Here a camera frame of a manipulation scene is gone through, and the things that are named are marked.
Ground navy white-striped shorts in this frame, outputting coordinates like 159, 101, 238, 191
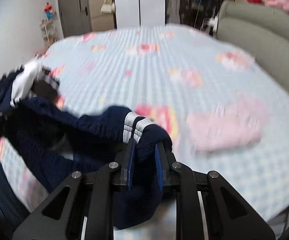
3, 98, 173, 229

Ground pile of dark clothes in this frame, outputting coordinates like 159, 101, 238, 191
0, 60, 60, 109

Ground folded pink cartoon garment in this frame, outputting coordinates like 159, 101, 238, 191
186, 98, 270, 152

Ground blue checkered cartoon blanket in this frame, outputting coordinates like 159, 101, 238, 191
0, 23, 289, 222

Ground white toy shelf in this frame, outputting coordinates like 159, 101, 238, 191
40, 19, 57, 48

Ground red blue plush toy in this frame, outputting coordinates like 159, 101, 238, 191
44, 2, 56, 20

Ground beige cabinet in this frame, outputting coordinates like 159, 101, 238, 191
89, 0, 115, 32

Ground grey room door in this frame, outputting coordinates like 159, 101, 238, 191
58, 0, 92, 37

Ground white handbag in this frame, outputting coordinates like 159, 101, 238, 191
100, 0, 112, 14

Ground white wardrobe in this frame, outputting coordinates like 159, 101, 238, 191
115, 0, 166, 29

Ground grey padded headboard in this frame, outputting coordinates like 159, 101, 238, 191
215, 0, 289, 93

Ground white power strip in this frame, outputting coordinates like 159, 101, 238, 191
206, 16, 218, 32

